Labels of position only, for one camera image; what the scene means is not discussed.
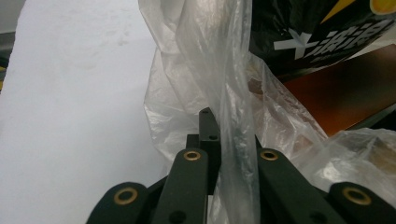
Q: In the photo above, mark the brown rectangular box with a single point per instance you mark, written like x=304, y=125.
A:
x=342, y=93

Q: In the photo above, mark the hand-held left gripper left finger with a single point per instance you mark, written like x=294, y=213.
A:
x=211, y=140

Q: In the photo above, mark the clear plastic shopping bag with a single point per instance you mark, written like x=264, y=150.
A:
x=199, y=62

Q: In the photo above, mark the black yellow chips bag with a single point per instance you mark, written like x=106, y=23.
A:
x=280, y=25

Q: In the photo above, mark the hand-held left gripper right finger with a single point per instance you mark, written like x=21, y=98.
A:
x=239, y=143

